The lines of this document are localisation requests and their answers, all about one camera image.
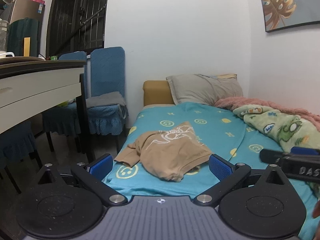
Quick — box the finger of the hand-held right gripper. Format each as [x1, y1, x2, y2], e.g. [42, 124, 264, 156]
[291, 147, 320, 156]
[259, 149, 284, 164]

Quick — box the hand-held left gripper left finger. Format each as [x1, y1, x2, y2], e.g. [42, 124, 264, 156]
[36, 153, 128, 207]

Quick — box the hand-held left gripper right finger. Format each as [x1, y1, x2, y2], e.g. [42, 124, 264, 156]
[194, 154, 284, 208]

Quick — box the tan printed shirt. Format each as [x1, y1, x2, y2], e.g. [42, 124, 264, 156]
[114, 121, 213, 183]

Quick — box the green cartoon print blanket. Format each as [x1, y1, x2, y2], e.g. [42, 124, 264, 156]
[232, 105, 320, 198]

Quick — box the teal smiley print bed sheet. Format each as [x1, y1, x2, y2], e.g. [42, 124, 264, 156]
[101, 101, 320, 240]

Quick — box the pink fluffy blanket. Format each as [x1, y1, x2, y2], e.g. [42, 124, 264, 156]
[214, 97, 320, 130]

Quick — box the grey folded cloth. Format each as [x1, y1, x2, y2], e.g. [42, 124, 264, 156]
[86, 91, 127, 110]

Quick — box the grey pillow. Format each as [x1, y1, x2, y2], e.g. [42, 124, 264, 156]
[166, 74, 243, 105]

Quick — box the blue covered chair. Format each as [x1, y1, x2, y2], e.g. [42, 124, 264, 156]
[82, 46, 129, 155]
[41, 51, 88, 153]
[0, 121, 43, 194]

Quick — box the mustard bed headboard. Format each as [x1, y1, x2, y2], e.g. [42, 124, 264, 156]
[143, 80, 175, 107]

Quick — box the white desk with dark top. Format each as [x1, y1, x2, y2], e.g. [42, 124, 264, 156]
[0, 56, 96, 164]

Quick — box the framed golden leaf picture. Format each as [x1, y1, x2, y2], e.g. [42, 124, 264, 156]
[257, 0, 320, 33]

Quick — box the black metal grille door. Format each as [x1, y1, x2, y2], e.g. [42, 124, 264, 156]
[46, 0, 110, 58]

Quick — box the dark green cylinder container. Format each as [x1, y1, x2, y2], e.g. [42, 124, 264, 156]
[7, 19, 40, 57]

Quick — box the clear glass jar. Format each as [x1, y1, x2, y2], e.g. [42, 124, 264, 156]
[0, 19, 10, 53]

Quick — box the cardboard box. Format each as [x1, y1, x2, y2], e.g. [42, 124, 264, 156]
[10, 0, 45, 23]

